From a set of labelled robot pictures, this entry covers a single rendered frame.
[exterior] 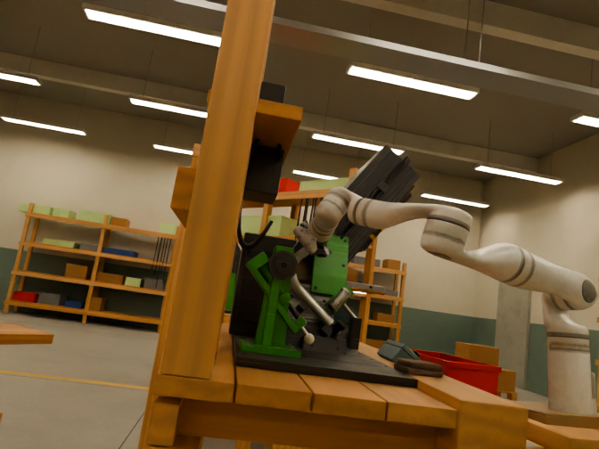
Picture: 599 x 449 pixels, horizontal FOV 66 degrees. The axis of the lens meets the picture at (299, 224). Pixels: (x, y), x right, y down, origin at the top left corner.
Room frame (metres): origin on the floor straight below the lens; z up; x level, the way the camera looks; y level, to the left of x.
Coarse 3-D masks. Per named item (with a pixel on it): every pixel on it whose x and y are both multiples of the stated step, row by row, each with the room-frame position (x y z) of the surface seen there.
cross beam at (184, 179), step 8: (184, 168) 0.92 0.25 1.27; (192, 168) 0.92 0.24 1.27; (176, 176) 0.92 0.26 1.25; (184, 176) 0.92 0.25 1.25; (192, 176) 0.92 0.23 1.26; (176, 184) 0.92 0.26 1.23; (184, 184) 0.92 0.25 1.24; (192, 184) 0.92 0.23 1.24; (176, 192) 0.92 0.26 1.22; (184, 192) 0.92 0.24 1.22; (192, 192) 0.93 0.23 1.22; (176, 200) 0.92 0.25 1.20; (184, 200) 0.92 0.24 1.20; (176, 208) 0.92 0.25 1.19; (184, 208) 0.92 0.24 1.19; (184, 216) 1.02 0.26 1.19; (184, 224) 1.16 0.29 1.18
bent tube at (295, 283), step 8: (304, 248) 1.47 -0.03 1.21; (296, 256) 1.46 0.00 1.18; (304, 256) 1.47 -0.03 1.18; (296, 280) 1.44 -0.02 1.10; (296, 288) 1.44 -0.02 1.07; (304, 288) 1.45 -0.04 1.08; (304, 296) 1.43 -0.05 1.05; (312, 304) 1.43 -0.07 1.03; (320, 312) 1.43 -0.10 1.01; (328, 320) 1.43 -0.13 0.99
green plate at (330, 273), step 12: (336, 240) 1.54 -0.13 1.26; (348, 240) 1.54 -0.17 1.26; (336, 252) 1.53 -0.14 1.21; (348, 252) 1.53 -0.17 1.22; (324, 264) 1.51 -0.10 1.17; (336, 264) 1.52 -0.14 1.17; (312, 276) 1.49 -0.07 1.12; (324, 276) 1.50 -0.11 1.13; (336, 276) 1.50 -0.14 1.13; (312, 288) 1.48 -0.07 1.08; (324, 288) 1.49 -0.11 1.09; (336, 288) 1.49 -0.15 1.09
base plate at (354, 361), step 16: (240, 336) 1.52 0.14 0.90; (240, 352) 1.12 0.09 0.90; (304, 352) 1.32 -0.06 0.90; (320, 352) 1.38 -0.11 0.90; (352, 352) 1.53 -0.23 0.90; (272, 368) 1.05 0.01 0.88; (288, 368) 1.06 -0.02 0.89; (304, 368) 1.06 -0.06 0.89; (320, 368) 1.07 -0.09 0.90; (336, 368) 1.08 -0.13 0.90; (352, 368) 1.12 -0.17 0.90; (368, 368) 1.17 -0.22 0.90; (384, 368) 1.22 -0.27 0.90; (400, 384) 1.09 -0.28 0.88; (416, 384) 1.10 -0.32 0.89
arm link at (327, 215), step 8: (328, 200) 1.15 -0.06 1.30; (320, 208) 1.16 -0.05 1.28; (328, 208) 1.14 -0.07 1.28; (336, 208) 1.15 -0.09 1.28; (320, 216) 1.17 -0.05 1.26; (328, 216) 1.15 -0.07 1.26; (336, 216) 1.15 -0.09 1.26; (320, 224) 1.24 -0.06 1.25; (328, 224) 1.19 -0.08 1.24; (336, 224) 1.19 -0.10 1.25; (320, 232) 1.28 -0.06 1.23; (328, 232) 1.27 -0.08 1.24
